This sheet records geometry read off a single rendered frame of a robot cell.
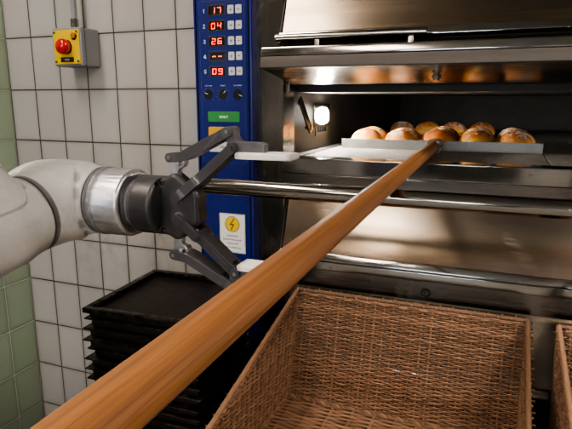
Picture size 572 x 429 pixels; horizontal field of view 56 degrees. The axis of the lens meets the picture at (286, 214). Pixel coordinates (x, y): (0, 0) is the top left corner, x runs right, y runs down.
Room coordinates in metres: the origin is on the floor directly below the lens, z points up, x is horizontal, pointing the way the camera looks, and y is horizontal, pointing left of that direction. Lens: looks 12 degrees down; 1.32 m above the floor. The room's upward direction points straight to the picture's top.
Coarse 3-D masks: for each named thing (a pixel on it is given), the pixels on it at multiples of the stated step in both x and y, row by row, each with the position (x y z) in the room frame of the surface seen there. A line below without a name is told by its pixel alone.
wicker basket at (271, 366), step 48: (288, 336) 1.23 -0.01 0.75; (336, 336) 1.23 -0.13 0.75; (384, 336) 1.19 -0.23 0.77; (432, 336) 1.16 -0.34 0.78; (480, 336) 1.12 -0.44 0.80; (528, 336) 1.04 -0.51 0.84; (240, 384) 0.99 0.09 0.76; (288, 384) 1.24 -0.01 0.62; (384, 384) 1.16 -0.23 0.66; (432, 384) 1.13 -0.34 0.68; (480, 384) 1.10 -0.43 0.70; (528, 384) 0.91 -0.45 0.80
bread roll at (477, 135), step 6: (468, 132) 1.52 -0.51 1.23; (474, 132) 1.51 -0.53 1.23; (480, 132) 1.51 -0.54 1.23; (486, 132) 1.51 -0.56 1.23; (462, 138) 1.52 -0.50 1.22; (468, 138) 1.51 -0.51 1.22; (474, 138) 1.50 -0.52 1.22; (480, 138) 1.50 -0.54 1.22; (486, 138) 1.50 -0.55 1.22; (492, 138) 1.51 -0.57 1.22
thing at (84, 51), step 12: (60, 36) 1.51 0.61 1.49; (84, 36) 1.50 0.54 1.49; (96, 36) 1.55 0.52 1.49; (72, 48) 1.50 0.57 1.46; (84, 48) 1.50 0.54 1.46; (96, 48) 1.54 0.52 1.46; (60, 60) 1.51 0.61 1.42; (72, 60) 1.50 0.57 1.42; (84, 60) 1.50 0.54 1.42; (96, 60) 1.54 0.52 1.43
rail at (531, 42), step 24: (264, 48) 1.21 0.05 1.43; (288, 48) 1.19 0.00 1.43; (312, 48) 1.17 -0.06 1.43; (336, 48) 1.15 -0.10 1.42; (360, 48) 1.13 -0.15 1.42; (384, 48) 1.11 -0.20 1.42; (408, 48) 1.09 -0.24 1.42; (432, 48) 1.08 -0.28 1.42; (456, 48) 1.06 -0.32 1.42; (480, 48) 1.04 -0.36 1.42; (504, 48) 1.03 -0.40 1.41; (528, 48) 1.02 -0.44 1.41
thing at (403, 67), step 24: (552, 48) 1.00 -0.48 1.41; (288, 72) 1.24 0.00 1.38; (312, 72) 1.22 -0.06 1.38; (336, 72) 1.21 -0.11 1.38; (360, 72) 1.19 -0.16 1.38; (384, 72) 1.18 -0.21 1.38; (408, 72) 1.16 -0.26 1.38; (432, 72) 1.15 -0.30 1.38; (456, 72) 1.14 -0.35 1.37; (480, 72) 1.12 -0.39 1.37; (504, 72) 1.11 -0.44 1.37; (528, 72) 1.10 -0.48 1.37; (552, 72) 1.08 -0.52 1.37
